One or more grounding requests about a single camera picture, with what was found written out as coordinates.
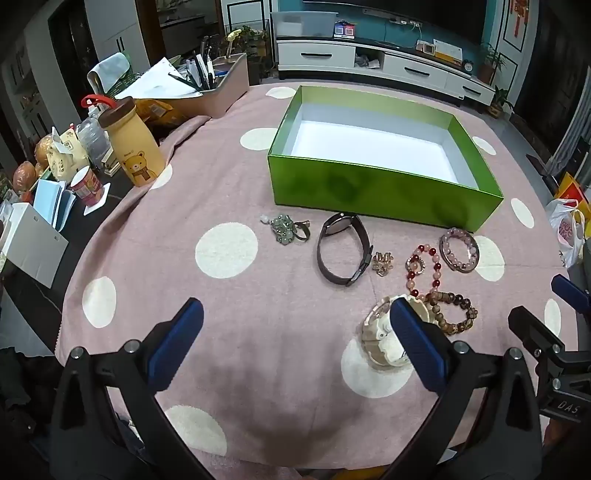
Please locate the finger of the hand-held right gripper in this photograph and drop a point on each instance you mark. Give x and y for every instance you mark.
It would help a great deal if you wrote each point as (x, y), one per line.
(535, 334)
(572, 293)

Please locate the yellow snack bag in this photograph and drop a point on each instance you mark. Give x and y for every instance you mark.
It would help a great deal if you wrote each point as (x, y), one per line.
(154, 110)

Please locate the white plastic bag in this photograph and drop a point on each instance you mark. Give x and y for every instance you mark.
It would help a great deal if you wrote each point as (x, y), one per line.
(565, 226)

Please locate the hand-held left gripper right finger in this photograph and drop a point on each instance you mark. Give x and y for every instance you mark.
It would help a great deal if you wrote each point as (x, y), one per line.
(415, 341)

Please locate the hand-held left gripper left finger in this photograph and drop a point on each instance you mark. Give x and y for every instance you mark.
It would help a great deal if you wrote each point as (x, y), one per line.
(178, 332)

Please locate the small potted plant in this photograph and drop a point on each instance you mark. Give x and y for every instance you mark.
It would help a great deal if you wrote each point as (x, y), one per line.
(499, 101)

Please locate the small black clock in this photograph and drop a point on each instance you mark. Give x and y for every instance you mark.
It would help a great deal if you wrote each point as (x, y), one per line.
(468, 67)

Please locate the white paper sheet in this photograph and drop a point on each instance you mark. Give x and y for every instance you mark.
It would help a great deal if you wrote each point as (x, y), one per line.
(157, 83)

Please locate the white wristwatch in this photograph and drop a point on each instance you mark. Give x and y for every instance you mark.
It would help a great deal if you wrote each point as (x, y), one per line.
(376, 332)

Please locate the clear plastic storage box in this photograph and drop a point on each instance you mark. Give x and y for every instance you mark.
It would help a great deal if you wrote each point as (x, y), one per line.
(302, 25)

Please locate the black television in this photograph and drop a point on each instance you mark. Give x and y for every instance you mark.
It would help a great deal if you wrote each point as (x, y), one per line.
(425, 14)

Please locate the black pencil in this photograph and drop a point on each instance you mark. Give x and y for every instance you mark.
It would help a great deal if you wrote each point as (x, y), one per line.
(182, 79)

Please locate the orange cardboard box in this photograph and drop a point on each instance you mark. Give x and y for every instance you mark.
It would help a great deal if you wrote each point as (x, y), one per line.
(572, 189)

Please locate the gold brooch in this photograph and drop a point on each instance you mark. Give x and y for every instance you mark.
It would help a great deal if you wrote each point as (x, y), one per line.
(382, 264)

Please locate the black wristwatch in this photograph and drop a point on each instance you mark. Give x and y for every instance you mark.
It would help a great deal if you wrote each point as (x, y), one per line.
(323, 258)

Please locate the green and white bag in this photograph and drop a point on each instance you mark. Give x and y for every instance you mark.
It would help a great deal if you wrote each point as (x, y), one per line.
(111, 69)

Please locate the white tv cabinet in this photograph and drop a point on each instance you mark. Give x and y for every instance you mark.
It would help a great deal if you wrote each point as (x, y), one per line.
(318, 57)

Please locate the clear bottle with red lid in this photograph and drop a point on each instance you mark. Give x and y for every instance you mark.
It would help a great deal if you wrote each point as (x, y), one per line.
(94, 134)

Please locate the green cardboard box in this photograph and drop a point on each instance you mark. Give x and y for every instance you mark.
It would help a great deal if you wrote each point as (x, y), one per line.
(369, 184)

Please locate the pink storage bin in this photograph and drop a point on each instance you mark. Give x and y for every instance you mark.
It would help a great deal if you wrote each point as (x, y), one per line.
(217, 94)

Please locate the bushy potted plant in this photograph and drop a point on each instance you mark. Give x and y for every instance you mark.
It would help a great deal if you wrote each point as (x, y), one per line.
(254, 44)

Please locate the red instant noodle cup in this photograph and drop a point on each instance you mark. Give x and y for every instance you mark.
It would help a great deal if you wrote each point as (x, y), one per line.
(87, 187)

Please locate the tall potted plant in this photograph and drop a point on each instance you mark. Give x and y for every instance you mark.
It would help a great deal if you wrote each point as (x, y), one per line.
(489, 60)

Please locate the yellow topped pen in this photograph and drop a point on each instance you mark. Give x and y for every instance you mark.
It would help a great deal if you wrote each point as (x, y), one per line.
(232, 39)

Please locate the blue booklet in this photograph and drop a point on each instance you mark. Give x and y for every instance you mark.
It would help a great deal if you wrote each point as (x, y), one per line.
(48, 198)

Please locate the yellow bear print bottle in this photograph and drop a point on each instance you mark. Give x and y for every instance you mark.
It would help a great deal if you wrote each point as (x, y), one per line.
(136, 152)

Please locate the pink polka-dot blanket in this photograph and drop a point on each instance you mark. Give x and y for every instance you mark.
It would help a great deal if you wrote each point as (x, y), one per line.
(231, 323)

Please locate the yellow desk calendar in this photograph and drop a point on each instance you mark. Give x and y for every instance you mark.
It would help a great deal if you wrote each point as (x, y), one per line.
(448, 51)

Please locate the white refrigerator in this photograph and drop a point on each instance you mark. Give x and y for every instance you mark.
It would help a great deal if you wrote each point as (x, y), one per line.
(120, 32)

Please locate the silver bangle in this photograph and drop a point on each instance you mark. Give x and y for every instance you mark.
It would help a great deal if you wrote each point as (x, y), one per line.
(457, 269)

